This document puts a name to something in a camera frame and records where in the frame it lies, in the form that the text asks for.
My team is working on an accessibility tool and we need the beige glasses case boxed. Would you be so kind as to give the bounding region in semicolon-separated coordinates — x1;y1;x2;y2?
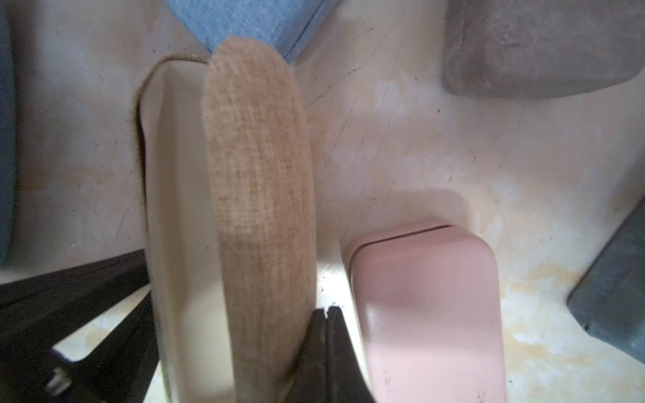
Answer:
134;37;317;402

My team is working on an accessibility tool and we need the small pink glasses case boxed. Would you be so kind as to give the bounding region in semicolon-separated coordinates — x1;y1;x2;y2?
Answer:
344;220;507;402

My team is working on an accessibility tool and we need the blue case with pink glasses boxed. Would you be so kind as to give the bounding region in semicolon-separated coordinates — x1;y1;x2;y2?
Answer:
166;0;336;63

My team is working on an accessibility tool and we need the teal-lined glasses case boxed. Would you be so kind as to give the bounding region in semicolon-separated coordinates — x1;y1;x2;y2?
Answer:
442;1;644;99

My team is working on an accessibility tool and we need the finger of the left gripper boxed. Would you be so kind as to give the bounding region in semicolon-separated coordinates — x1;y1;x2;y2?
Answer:
45;295;160;402
1;250;149;348

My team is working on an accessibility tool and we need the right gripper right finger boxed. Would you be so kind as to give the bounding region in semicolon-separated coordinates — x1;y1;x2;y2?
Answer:
326;307;375;403

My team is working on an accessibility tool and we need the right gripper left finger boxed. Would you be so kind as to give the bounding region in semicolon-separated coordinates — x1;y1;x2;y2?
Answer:
285;309;328;403

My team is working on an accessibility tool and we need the teal grey case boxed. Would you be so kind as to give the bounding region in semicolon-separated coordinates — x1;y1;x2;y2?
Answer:
567;201;644;363

